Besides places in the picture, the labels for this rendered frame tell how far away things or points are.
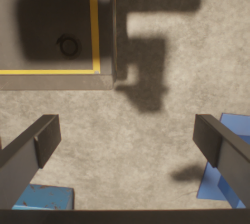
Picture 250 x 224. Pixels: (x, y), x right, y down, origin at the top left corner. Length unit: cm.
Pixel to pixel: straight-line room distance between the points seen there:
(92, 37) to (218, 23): 52
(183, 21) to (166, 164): 59
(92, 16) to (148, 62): 39
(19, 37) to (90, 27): 12
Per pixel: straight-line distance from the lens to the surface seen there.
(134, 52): 66
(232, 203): 91
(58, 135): 17
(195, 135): 17
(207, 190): 100
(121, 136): 75
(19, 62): 36
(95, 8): 32
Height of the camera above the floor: 66
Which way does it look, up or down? 73 degrees down
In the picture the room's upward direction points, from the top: 179 degrees clockwise
